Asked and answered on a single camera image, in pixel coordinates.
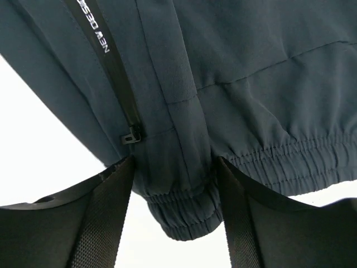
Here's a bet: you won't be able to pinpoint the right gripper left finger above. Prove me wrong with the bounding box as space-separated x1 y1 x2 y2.
1 156 135 268

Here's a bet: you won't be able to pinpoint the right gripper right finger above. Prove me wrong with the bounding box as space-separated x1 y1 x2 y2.
216 157 356 267

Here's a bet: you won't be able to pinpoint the dark navy shorts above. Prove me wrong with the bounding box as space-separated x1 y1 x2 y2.
1 1 356 241

